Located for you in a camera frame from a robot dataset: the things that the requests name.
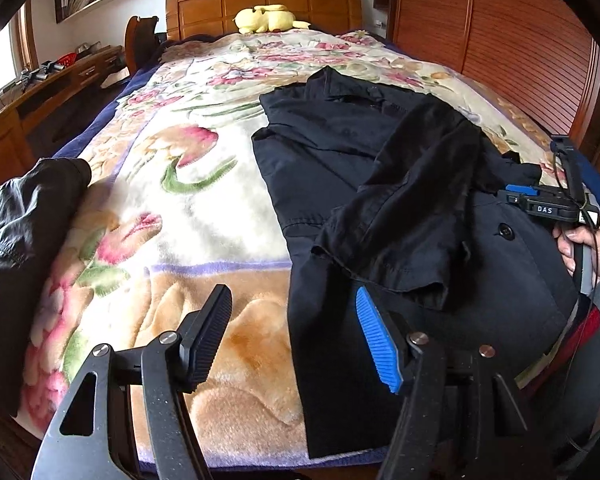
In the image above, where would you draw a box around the black coat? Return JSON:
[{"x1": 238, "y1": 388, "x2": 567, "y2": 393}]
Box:
[{"x1": 252, "y1": 67, "x2": 577, "y2": 458}]

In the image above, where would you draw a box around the right forearm grey sleeve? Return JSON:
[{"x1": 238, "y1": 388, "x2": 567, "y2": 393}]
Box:
[{"x1": 514, "y1": 251, "x2": 600, "y2": 470}]

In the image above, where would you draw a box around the left forearm dark sleeve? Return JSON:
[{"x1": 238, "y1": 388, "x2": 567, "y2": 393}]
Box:
[{"x1": 0, "y1": 158, "x2": 92, "y2": 416}]

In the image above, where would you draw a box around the right hand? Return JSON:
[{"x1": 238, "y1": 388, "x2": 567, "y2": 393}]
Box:
[{"x1": 553, "y1": 223, "x2": 600, "y2": 284}]

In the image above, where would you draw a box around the floral blanket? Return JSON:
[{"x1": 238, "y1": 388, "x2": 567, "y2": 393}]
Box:
[{"x1": 17, "y1": 29, "x2": 550, "y2": 468}]

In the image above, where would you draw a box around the wooden wardrobe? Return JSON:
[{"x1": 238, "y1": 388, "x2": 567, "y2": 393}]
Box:
[{"x1": 388, "y1": 0, "x2": 600, "y2": 157}]

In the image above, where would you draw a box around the blue bed sheet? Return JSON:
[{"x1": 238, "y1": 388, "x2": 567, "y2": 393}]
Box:
[{"x1": 53, "y1": 64, "x2": 158, "y2": 158}]

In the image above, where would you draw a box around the long wooden desk cabinet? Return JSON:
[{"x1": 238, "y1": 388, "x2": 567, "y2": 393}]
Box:
[{"x1": 0, "y1": 46, "x2": 122, "y2": 185}]

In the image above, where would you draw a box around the wooden chair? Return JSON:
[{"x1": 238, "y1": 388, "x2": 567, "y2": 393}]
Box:
[{"x1": 124, "y1": 15, "x2": 160, "y2": 76}]

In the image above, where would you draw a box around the yellow plush toy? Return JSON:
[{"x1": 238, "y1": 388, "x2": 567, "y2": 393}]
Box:
[{"x1": 234, "y1": 4, "x2": 311, "y2": 35}]

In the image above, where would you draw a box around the wooden headboard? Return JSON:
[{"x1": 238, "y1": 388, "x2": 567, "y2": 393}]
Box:
[{"x1": 164, "y1": 0, "x2": 364, "y2": 42}]

